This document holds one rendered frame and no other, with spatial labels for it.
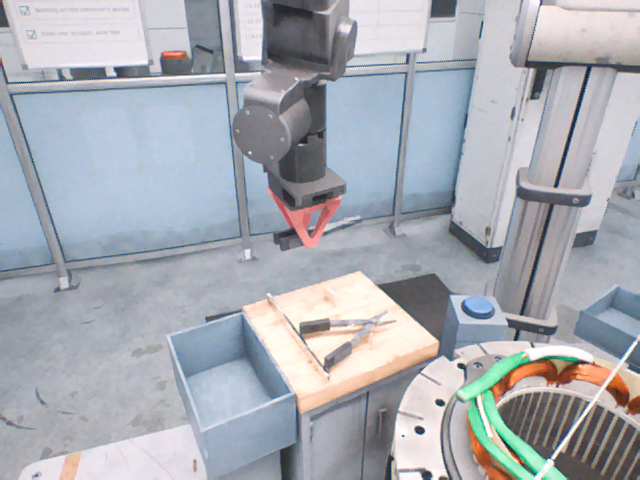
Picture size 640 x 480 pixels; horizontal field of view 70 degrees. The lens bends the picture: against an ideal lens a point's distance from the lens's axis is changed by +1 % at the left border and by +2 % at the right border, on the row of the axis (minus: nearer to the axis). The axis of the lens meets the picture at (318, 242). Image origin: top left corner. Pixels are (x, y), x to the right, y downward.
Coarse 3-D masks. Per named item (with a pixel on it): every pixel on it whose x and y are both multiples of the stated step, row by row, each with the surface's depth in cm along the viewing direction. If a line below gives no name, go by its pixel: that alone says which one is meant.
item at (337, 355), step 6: (348, 342) 54; (336, 348) 53; (342, 348) 53; (348, 348) 54; (330, 354) 53; (336, 354) 53; (342, 354) 54; (348, 354) 55; (324, 360) 52; (330, 360) 52; (336, 360) 53; (342, 360) 54; (324, 366) 53; (330, 366) 53
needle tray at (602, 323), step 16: (624, 288) 69; (592, 304) 66; (608, 304) 71; (624, 304) 70; (576, 320) 66; (592, 320) 64; (608, 320) 69; (624, 320) 69; (592, 336) 64; (608, 336) 63; (624, 336) 61; (608, 352) 63; (624, 352) 62
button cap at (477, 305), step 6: (468, 300) 70; (474, 300) 70; (480, 300) 70; (486, 300) 70; (468, 306) 69; (474, 306) 69; (480, 306) 69; (486, 306) 69; (474, 312) 68; (480, 312) 68; (486, 312) 68
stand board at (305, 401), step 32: (320, 288) 69; (352, 288) 69; (256, 320) 63; (384, 320) 63; (288, 352) 57; (320, 352) 57; (352, 352) 57; (384, 352) 57; (416, 352) 57; (320, 384) 53; (352, 384) 54
